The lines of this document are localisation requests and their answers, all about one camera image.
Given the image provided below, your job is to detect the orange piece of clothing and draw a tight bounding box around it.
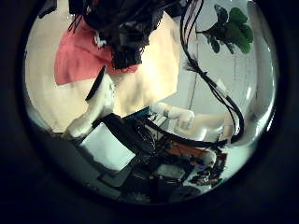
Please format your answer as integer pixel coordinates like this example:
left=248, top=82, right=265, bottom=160
left=53, top=21, right=141, bottom=86

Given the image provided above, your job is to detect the teal electronics rack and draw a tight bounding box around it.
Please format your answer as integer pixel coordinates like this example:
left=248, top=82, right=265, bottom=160
left=122, top=106, right=157, bottom=125

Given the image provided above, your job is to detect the brown wooden board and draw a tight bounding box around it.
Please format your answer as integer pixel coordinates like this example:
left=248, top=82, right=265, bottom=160
left=166, top=143, right=211, bottom=160

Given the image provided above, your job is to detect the green leafy plant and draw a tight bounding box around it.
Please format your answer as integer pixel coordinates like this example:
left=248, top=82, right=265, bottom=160
left=196, top=4, right=255, bottom=54

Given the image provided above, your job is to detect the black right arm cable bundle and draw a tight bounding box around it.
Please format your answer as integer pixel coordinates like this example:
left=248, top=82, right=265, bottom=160
left=179, top=0, right=246, bottom=147

